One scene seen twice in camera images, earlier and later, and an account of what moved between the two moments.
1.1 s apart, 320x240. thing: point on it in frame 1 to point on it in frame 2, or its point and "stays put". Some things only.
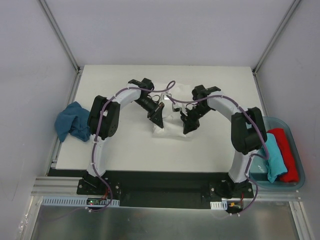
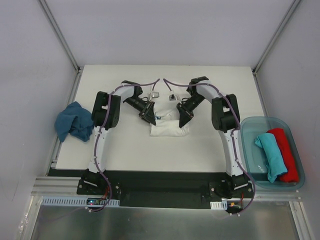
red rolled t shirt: x=292 y=174 stays put
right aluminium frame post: x=292 y=8 stays put
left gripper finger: x=159 y=111 to x=151 y=112
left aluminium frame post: x=64 y=43 stays put
